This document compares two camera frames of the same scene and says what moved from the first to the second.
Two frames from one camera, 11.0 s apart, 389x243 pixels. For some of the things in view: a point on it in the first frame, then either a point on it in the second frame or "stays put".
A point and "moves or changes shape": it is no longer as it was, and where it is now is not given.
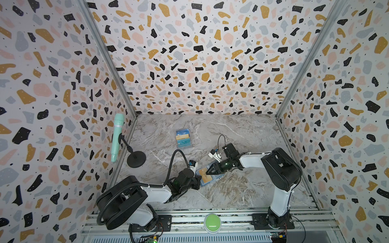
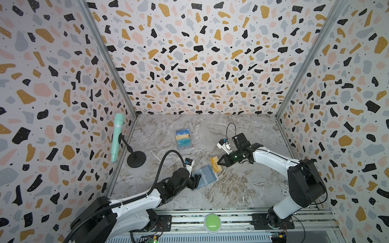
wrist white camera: [212, 154] to [224, 145]
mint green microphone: [119, 118] stays put
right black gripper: [219, 165] to [231, 158]
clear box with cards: [183, 138] stays put
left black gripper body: [195, 184] stays put
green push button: [212, 223] stays put
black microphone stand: [136, 159] stays put
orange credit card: [206, 177] moves or changes shape
